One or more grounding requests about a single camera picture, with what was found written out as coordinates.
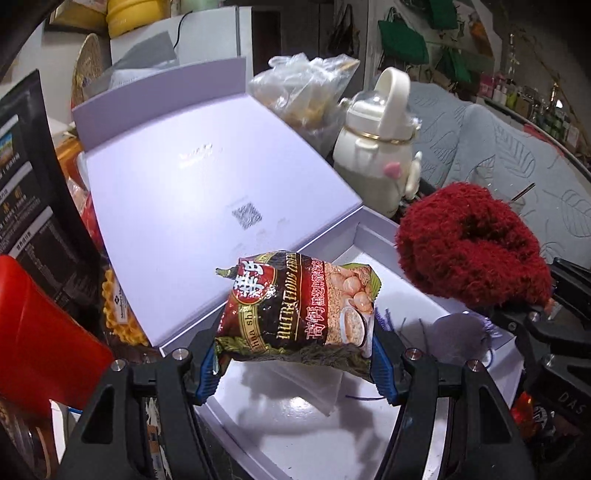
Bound dark gold snack packet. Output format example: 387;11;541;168
215;249;383;381

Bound grey plastic bag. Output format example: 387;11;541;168
106;39;178;88

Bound white cartoon water bottle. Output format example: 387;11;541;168
332;67;423;217

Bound lavender gift box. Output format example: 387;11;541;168
71;58;525;480

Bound white fridge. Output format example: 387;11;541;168
110;7;254;68

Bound purple drawstring pouch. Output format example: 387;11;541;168
374;309;502;365

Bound red knit hat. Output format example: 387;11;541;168
394;182;555;308

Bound black printed package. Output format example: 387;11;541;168
0;69;107;324

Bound large green tote bag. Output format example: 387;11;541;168
378;18;429;65

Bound chair with pale leaf cover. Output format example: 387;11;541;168
409;82;476;139

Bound yellow pot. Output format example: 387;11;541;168
106;0;171;38

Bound black handbag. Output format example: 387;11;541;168
330;4;361;70

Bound woven straw fan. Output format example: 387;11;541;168
71;33;106;109

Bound red container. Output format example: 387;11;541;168
0;254;115;416

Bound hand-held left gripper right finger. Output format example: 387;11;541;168
369;323;539;480

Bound black power cable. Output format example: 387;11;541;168
173;11;192;49

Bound row of bottles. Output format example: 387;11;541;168
478;69;583;144

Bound clear plastic food bag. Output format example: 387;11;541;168
248;53;361;153

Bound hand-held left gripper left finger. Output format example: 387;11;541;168
58;344;222;480

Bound yellow waffle packet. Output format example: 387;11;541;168
100;268;151;347

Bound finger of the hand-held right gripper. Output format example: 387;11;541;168
488;301;591;357
549;257;591;315

